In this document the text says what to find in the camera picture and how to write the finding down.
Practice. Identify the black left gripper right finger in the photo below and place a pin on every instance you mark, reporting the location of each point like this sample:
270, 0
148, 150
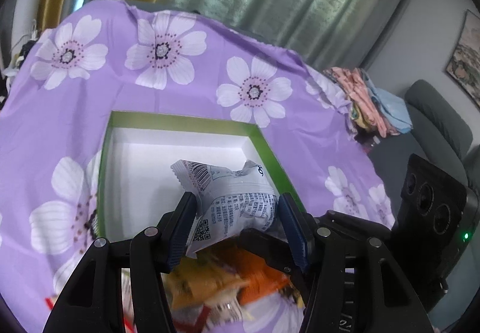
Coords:
325, 258

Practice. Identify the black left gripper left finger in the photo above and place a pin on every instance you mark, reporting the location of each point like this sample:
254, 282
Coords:
153, 252

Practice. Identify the orange snack packet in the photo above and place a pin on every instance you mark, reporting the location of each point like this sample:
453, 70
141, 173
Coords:
262, 279

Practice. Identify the white grey snack packet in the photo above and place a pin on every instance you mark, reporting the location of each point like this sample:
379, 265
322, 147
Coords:
228, 202

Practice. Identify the yellow snack packet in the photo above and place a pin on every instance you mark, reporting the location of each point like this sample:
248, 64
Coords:
199, 279

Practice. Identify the green cardboard box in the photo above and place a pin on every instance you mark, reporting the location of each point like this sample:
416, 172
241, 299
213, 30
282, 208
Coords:
149, 160

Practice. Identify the grey sofa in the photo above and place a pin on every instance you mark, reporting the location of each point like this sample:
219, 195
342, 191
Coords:
438, 135

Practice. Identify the pile of folded clothes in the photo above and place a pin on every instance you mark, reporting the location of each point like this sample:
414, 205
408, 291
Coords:
372, 109

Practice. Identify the purple floral tablecloth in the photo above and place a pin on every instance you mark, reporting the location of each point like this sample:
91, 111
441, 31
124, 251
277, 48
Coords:
106, 102

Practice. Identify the framed wall painting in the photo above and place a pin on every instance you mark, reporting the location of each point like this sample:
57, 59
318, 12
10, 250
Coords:
464, 64

